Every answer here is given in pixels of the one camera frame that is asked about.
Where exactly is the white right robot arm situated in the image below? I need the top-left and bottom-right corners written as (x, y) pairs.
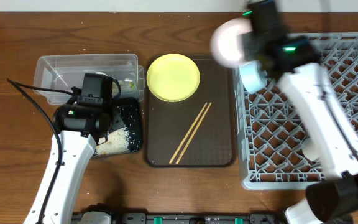
top-left (236, 34), bottom-right (358, 223)

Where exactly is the yellow plate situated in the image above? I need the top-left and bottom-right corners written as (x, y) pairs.
top-left (146, 54), bottom-right (201, 102)

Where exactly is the wooden chopstick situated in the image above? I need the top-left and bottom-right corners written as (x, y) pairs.
top-left (175, 102), bottom-right (212, 165)
top-left (169, 103), bottom-right (207, 164)

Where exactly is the white bowl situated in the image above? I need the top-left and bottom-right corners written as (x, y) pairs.
top-left (210, 18), bottom-right (252, 68)

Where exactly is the clear plastic bin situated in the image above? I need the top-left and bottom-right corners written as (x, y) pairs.
top-left (33, 54), bottom-right (145, 101)

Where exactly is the black waste tray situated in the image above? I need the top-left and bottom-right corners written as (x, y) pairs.
top-left (91, 96), bottom-right (144, 159)

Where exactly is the light blue bowl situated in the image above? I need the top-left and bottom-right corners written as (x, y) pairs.
top-left (239, 61), bottom-right (268, 94)

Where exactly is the grey dishwasher rack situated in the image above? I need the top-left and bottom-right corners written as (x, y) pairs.
top-left (232, 33), bottom-right (358, 190)

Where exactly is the white cup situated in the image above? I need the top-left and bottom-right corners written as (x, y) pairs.
top-left (302, 138), bottom-right (319, 162)

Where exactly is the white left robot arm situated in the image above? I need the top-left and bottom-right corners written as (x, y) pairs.
top-left (25, 104), bottom-right (130, 223)

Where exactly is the dark brown serving tray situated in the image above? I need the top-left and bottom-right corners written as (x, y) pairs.
top-left (144, 55), bottom-right (237, 168)

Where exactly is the pile of rice and nuts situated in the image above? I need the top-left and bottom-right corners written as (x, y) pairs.
top-left (94, 107), bottom-right (139, 156)

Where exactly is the green clear plastic wrapper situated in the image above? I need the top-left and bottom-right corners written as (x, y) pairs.
top-left (119, 78), bottom-right (135, 91)

